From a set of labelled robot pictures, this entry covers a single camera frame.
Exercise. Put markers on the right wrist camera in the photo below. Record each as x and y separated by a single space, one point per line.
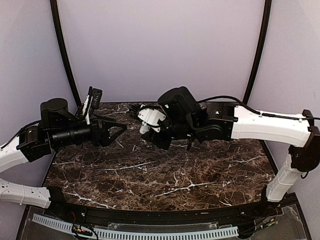
150 117

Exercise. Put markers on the black front rail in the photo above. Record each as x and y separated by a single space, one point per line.
95 216

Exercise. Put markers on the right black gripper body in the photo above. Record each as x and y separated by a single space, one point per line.
163 143

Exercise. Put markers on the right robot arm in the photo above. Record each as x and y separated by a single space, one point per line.
179 116

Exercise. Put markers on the black frame post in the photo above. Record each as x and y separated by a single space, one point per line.
259 50
63 51

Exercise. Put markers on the white slotted cable duct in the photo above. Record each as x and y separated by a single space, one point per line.
119 231

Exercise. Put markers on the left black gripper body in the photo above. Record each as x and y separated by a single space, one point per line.
97 139

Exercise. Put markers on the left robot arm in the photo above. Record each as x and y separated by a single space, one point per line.
56 129

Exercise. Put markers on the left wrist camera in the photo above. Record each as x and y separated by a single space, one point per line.
91 103

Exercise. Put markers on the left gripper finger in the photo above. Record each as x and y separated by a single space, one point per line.
112 131
105 119

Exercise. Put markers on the left black frame post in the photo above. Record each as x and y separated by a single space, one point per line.
63 51

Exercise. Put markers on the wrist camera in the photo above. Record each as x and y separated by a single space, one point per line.
91 103
150 117

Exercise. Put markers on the right black frame post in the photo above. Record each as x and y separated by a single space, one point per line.
259 50

